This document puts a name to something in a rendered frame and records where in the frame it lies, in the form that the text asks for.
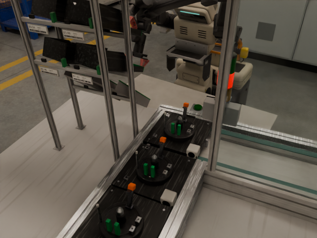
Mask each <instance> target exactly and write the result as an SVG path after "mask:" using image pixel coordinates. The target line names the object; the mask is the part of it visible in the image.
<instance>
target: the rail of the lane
mask: <svg viewBox="0 0 317 238"><path fill-rule="evenodd" d="M158 109H161V110H165V111H168V112H172V113H176V114H180V115H183V111H184V110H183V109H180V108H176V107H172V106H168V105H164V104H160V106H159V107H158ZM186 116H188V117H192V118H196V119H201V120H205V121H209V122H213V121H211V120H208V119H203V118H202V113H198V112H193V111H190V110H187V113H186Z"/></svg>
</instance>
